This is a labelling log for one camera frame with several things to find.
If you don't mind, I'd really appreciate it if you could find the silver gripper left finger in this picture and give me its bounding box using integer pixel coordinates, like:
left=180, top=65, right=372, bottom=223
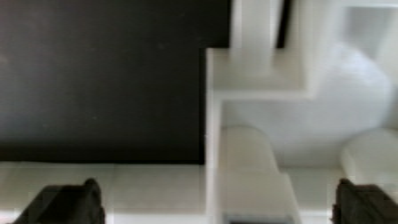
left=10, top=178, right=104, bottom=224

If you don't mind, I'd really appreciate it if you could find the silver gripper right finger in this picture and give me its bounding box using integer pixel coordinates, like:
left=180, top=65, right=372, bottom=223
left=330, top=179, right=398, bottom=224

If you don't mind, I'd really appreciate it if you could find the white chair seat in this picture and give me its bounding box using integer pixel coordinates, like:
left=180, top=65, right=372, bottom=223
left=205, top=0, right=398, bottom=224

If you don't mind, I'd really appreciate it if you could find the white chair leg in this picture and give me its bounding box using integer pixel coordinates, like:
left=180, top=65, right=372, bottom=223
left=339, top=129, right=398, bottom=188
left=218, top=127, right=299, bottom=224

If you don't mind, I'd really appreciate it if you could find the white L-shaped fence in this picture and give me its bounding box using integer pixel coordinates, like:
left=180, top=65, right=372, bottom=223
left=0, top=162, right=205, bottom=224

